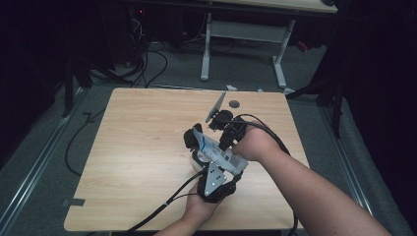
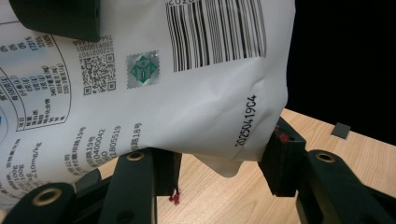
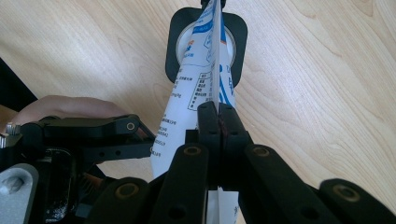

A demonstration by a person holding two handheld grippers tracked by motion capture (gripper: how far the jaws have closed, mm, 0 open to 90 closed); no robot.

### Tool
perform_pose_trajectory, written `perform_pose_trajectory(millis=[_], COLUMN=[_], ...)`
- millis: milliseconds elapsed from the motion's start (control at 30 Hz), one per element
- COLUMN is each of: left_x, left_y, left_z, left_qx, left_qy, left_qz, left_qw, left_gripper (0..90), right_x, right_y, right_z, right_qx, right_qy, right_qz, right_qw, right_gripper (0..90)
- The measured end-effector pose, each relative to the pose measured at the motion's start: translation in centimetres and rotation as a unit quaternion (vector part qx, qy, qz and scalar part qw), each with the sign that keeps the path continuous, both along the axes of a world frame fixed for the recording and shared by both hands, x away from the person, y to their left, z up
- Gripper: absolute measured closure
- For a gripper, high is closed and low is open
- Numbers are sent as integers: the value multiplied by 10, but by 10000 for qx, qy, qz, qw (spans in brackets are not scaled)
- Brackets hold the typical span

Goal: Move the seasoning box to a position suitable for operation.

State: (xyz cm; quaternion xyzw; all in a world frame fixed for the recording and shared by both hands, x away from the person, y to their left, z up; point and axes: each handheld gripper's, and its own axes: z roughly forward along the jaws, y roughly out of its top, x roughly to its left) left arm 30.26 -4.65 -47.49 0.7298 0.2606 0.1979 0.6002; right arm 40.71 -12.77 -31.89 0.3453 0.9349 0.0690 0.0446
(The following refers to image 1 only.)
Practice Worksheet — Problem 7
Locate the person's right hand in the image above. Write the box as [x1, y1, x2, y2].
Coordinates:
[231, 122, 283, 163]

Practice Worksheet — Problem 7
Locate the black tripod stand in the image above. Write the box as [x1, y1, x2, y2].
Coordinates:
[284, 75, 348, 139]

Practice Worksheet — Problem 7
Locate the person's left hand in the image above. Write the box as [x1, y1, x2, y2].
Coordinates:
[184, 183, 224, 224]

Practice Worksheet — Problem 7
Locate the black floor cable bundle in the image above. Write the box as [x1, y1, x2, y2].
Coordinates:
[88, 42, 169, 89]

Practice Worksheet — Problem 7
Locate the grey tape piece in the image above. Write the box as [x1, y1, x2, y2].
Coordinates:
[62, 198, 87, 208]

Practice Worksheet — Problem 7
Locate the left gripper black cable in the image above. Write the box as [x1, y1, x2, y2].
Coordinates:
[125, 170, 208, 234]

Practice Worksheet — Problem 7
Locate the long black floor cable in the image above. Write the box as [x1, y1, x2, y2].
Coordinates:
[64, 107, 107, 177]

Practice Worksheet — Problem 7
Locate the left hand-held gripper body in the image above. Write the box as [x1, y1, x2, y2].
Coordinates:
[196, 162, 237, 205]

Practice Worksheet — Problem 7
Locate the metal floor rail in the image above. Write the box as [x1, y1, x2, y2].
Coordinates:
[0, 88, 89, 227]
[319, 106, 373, 215]

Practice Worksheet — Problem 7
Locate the black metal stand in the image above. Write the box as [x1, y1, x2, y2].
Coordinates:
[62, 55, 94, 118]

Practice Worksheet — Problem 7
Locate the desk with grey metal frame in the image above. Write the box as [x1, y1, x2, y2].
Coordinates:
[200, 0, 338, 96]

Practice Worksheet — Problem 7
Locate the glass jar with black lid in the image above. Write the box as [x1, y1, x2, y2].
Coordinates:
[183, 122, 212, 173]

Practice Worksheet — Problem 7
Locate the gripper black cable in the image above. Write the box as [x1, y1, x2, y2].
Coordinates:
[125, 170, 208, 234]
[215, 113, 299, 236]

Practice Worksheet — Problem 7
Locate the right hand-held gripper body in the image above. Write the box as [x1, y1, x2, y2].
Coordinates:
[205, 90, 247, 139]

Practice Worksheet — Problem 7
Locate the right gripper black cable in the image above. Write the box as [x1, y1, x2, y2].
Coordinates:
[215, 113, 299, 236]

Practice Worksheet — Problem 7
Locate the white and blue packet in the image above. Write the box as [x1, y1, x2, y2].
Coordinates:
[192, 127, 250, 176]

